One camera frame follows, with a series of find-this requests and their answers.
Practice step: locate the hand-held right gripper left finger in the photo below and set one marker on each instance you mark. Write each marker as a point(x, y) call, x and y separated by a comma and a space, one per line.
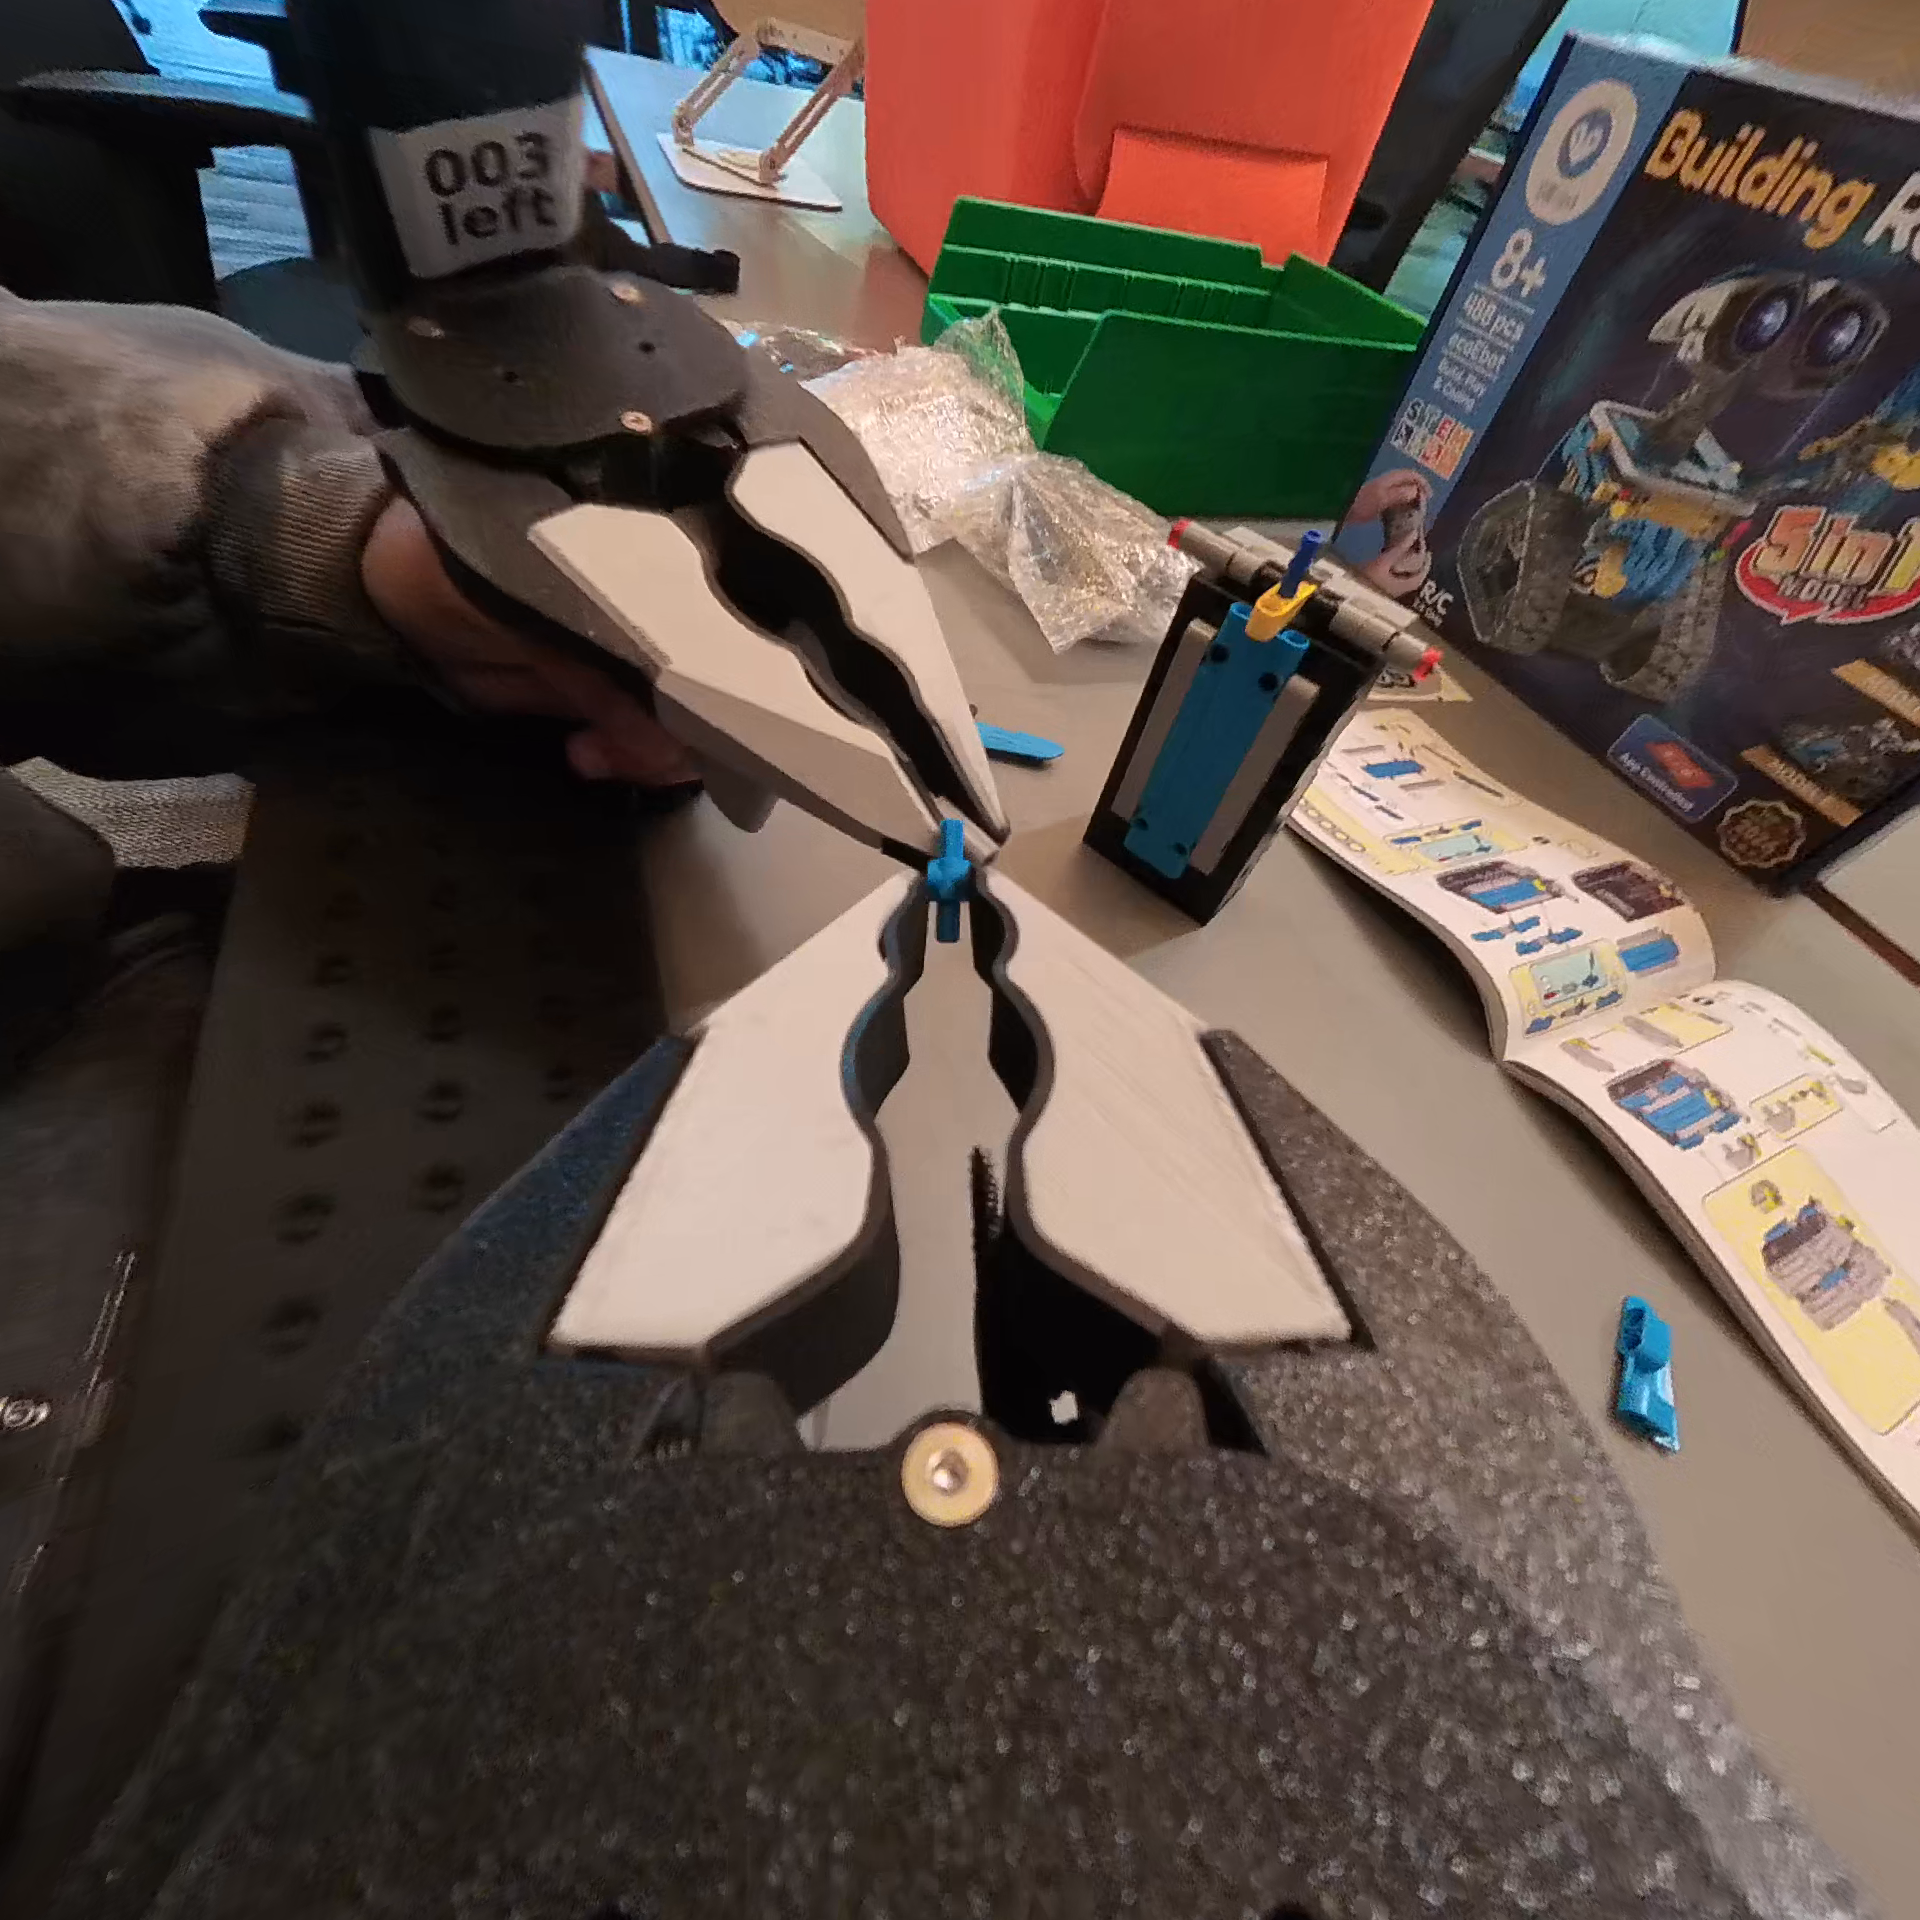
point(737, 1203)

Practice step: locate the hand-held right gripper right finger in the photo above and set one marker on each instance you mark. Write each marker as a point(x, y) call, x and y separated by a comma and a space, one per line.
point(1183, 1203)

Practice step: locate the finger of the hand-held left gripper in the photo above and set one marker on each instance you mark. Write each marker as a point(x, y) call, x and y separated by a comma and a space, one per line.
point(704, 645)
point(886, 616)

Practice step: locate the blue grey axle assembly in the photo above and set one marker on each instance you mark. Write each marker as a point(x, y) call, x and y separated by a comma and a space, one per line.
point(1025, 746)

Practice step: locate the small blue connector brick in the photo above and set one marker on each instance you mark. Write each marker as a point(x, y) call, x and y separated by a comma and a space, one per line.
point(948, 871)

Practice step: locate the person's left forearm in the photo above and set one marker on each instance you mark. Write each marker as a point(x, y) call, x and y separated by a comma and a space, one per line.
point(180, 482)

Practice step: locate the grey desk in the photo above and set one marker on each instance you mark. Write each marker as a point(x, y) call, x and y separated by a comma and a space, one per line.
point(1502, 1203)

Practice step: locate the person's left hand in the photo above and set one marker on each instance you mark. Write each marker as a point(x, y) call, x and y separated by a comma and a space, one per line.
point(493, 663)

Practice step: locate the white table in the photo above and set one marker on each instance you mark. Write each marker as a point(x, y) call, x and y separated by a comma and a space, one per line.
point(766, 255)

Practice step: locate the black blue brick model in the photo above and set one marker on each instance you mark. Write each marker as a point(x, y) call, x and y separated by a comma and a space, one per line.
point(1231, 753)

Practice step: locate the black perforated panel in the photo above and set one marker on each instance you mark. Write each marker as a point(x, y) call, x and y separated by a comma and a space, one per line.
point(389, 991)

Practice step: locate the green plastic bin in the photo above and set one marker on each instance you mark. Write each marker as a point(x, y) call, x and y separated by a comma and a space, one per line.
point(1202, 363)

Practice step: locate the black office chair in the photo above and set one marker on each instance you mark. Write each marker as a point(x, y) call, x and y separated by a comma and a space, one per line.
point(150, 123)

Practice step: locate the blue curved brick panel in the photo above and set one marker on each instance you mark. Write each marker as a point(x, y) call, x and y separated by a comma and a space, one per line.
point(1644, 1377)

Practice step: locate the orange plastic case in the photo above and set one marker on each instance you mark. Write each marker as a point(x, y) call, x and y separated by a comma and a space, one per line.
point(1051, 106)

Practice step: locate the instruction booklet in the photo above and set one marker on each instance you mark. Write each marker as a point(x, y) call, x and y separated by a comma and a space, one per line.
point(1771, 1231)

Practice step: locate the robot kit box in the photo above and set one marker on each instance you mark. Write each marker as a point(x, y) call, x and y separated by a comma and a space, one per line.
point(1680, 391)

